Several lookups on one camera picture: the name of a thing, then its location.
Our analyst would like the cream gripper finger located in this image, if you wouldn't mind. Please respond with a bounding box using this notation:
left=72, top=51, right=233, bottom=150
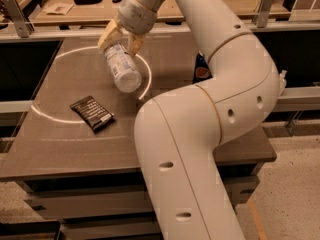
left=97, top=19, right=123, bottom=53
left=128, top=33, right=145, bottom=57

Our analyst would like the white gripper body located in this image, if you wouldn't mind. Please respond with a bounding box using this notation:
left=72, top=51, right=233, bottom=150
left=118, top=0, right=157, bottom=35

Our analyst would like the clear plastic water bottle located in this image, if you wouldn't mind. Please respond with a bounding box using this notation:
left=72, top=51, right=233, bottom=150
left=104, top=43, right=142, bottom=93

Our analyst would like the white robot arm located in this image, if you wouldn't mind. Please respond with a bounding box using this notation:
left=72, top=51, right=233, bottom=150
left=98, top=0, right=280, bottom=240

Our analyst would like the small clear sanitizer bottle right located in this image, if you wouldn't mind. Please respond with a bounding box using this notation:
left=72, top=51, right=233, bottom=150
left=279, top=70, right=287, bottom=96

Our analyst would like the black device on back table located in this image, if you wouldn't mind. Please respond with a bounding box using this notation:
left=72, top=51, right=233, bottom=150
left=73, top=0, right=103, bottom=5

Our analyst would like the paper envelope on back table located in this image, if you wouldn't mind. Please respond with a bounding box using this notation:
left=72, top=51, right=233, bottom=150
left=45, top=2, right=73, bottom=15

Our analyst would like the blue Pepsi can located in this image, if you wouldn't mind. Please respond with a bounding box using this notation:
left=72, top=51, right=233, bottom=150
left=192, top=53, right=212, bottom=84

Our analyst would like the black snack bar wrapper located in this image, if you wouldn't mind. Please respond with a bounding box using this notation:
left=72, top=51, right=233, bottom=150
left=70, top=96, right=114, bottom=132

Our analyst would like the left metal bracket post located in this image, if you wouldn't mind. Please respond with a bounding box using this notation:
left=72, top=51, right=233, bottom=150
left=1, top=0, right=34, bottom=38

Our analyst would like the metal bracket post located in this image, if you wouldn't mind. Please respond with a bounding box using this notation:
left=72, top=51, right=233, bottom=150
left=1, top=0, right=34, bottom=38
left=252, top=0, right=273, bottom=28

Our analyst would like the right metal bracket post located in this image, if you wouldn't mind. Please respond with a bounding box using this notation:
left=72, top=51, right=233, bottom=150
left=252, top=0, right=273, bottom=28

